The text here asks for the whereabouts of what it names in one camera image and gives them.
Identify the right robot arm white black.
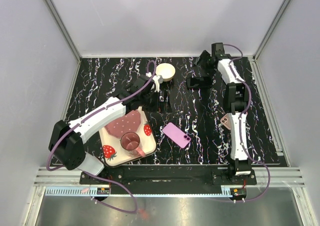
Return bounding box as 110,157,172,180
195,42,253,185

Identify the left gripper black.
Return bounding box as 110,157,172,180
140,89,172,114

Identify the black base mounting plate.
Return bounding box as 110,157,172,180
79,164,258,196

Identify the cream bowl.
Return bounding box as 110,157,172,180
156,63,176,82

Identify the pink glass mug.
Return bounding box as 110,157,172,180
120,132,146,157

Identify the pink phone case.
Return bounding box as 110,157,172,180
220,113,233,131

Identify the strawberry pattern tray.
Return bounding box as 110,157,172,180
99,107,157,168

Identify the purple phone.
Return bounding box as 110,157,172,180
162,122,191,149

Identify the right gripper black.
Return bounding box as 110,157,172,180
192,51,216,80

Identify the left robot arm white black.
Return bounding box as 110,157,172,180
46,73,164,184

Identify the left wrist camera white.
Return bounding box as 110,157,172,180
151,74,164,93

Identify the pink dotted plate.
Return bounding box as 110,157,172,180
104,110,141,139

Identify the black phone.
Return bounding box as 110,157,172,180
186,76,213,90

